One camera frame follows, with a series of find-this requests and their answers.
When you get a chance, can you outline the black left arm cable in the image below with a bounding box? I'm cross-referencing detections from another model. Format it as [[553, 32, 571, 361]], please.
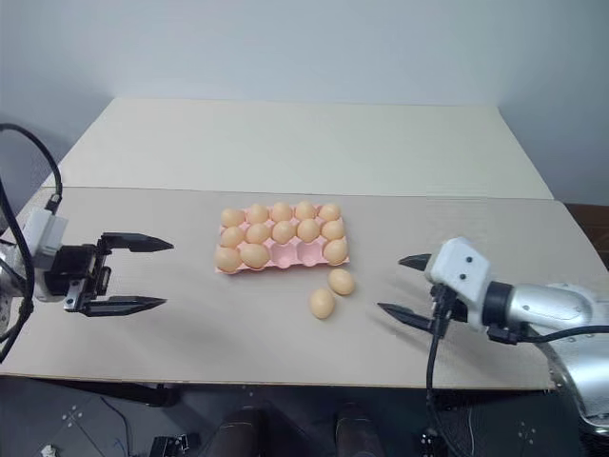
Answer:
[[0, 174, 37, 366], [0, 123, 66, 211]]

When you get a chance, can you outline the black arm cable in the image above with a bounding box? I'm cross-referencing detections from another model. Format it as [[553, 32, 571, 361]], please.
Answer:
[[0, 174, 37, 366], [486, 323, 609, 346], [424, 285, 453, 457], [0, 123, 66, 211]]

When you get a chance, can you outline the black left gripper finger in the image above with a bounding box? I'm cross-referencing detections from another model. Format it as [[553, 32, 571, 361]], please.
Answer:
[[101, 231, 174, 254], [79, 295, 168, 320]]

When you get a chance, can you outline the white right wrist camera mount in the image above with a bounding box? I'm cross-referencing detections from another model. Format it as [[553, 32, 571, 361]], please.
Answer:
[[424, 236, 492, 328]]

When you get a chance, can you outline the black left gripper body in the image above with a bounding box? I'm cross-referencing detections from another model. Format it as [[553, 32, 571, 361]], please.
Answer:
[[32, 232, 114, 315]]

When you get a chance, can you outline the thin blue wire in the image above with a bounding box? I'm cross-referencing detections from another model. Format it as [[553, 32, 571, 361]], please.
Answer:
[[100, 397, 132, 457]]

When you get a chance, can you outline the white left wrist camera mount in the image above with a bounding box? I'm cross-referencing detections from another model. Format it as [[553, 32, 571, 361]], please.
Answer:
[[20, 208, 70, 270]]

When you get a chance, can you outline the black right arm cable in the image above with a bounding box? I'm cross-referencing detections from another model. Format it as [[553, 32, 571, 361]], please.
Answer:
[[424, 285, 453, 457], [486, 323, 609, 346]]

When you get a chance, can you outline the dark rounded shape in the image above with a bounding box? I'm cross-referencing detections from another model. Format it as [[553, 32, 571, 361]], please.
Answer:
[[332, 402, 380, 457], [216, 407, 268, 457]]

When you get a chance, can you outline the brown wooden furniture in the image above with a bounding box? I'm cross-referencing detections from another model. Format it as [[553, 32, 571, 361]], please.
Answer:
[[564, 203, 609, 276]]

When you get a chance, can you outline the pink plastic egg tray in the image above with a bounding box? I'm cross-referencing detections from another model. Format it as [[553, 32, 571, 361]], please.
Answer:
[[214, 203, 353, 276]]

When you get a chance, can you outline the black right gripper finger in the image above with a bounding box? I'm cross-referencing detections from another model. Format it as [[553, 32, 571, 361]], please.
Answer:
[[376, 301, 435, 334], [398, 253, 436, 273]]

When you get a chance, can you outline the black floor device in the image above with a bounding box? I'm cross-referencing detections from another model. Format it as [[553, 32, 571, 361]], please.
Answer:
[[150, 431, 201, 457]]

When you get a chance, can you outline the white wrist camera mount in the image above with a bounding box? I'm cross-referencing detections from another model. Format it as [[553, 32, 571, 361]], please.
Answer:
[[20, 208, 70, 270], [424, 236, 492, 328]]

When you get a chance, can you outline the black table bracket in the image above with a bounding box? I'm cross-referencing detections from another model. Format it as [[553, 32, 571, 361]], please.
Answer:
[[112, 380, 180, 408]]

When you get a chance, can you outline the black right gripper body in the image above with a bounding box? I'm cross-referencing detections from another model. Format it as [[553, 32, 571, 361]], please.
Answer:
[[426, 283, 478, 330]]

